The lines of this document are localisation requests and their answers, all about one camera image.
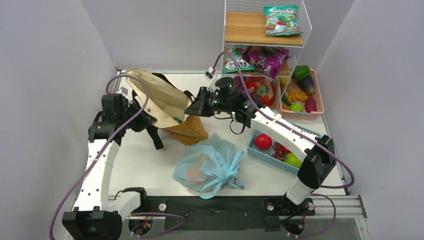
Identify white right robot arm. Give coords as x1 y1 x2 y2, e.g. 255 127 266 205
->
184 77 336 215

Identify orange cloth tote bag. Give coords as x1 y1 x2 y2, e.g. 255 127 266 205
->
125 68 209 145

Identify light blue plastic basket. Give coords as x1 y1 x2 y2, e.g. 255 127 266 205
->
247 122 324 175

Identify red toy apple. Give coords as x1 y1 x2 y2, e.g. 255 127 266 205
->
253 133 273 151

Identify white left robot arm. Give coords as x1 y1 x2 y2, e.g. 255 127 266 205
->
61 93 156 240

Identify small green toy lime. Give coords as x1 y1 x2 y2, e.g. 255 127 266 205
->
290 103 304 112

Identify maroon toy vegetable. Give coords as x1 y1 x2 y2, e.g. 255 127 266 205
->
304 96 318 113

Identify purple toy eggplant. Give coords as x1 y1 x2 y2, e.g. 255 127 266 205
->
297 75 316 95

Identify teal candy bag top right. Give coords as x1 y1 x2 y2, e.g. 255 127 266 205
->
263 5 303 37

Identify green snack bag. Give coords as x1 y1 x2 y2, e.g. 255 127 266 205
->
174 117 183 124

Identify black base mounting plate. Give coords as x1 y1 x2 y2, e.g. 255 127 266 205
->
133 196 315 232

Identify green toy apple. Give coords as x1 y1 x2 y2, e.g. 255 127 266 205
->
283 152 302 169

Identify teal Fox's candy bag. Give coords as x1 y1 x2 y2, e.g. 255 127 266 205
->
222 44 255 74

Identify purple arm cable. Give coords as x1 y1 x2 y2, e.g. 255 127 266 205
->
211 51 355 239
48 74 188 240

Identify purple candy bag middle shelf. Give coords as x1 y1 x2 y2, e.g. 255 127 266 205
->
242 45 290 78

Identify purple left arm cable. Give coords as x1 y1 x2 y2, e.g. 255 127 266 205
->
48 74 188 240

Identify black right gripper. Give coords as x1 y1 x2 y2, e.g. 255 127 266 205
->
185 87 232 118

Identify pink plastic basket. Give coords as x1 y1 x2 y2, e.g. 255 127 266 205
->
277 69 326 121

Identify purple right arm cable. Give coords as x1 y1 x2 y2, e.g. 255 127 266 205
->
211 51 355 239

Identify red toy bell pepper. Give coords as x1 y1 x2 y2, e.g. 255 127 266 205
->
281 146 291 154

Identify red candy bag bottom shelf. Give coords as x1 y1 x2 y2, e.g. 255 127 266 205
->
245 75 276 107

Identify light blue plastic grocery bag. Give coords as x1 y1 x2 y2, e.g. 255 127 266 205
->
173 133 245 200

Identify white wire wooden shelf rack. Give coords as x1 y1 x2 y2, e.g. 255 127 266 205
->
222 0 312 110

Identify green toy bell pepper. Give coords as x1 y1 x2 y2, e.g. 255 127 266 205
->
292 65 311 82

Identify purple toy grapes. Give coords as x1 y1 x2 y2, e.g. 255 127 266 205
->
271 142 287 162

